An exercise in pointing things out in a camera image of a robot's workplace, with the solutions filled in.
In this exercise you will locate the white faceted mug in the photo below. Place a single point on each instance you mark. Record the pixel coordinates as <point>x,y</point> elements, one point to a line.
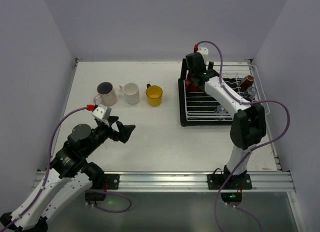
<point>131,93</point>

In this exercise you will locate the red mug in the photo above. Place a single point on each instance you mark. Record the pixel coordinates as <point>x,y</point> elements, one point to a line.
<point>190,87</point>

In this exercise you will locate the pale pink mug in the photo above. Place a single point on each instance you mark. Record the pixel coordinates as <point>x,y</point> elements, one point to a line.
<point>106,94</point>

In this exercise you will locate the white wire dish rack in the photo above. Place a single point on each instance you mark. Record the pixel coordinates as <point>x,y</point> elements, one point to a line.
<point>234,72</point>

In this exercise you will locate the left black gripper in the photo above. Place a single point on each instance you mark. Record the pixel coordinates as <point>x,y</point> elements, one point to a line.
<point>113,129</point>

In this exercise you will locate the clear glass cup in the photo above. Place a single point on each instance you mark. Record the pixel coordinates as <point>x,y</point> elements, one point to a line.
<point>250,93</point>
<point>220,113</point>

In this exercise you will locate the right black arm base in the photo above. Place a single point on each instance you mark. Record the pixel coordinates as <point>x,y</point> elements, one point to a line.
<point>236,184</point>

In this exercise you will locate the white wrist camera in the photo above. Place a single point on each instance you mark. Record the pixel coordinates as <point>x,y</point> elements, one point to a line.
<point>204,52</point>
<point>102,113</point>

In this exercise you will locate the dark brown cup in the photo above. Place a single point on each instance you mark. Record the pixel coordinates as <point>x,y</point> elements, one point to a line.
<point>246,83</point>

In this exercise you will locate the yellow mug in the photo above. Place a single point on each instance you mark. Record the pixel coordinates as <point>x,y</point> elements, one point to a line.
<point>154,95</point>

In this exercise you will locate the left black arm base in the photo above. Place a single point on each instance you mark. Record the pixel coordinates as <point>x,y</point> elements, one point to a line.
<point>104,183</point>

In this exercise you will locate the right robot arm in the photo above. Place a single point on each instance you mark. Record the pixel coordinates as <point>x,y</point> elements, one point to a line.
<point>248,125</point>

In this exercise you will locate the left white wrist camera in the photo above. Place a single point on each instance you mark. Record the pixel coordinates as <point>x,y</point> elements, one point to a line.
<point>102,113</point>

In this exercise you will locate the black drain tray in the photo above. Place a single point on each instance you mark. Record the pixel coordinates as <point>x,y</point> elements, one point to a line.
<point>197,109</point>

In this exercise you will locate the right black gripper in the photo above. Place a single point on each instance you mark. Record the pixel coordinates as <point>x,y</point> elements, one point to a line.
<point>189,80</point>

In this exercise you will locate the aluminium mounting rail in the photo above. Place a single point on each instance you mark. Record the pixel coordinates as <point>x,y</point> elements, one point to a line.
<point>197,182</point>

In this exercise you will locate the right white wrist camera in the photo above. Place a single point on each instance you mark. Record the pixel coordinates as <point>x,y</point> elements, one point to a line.
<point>204,52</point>

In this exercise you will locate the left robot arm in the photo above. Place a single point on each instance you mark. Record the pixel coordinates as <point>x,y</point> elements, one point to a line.
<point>70,160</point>

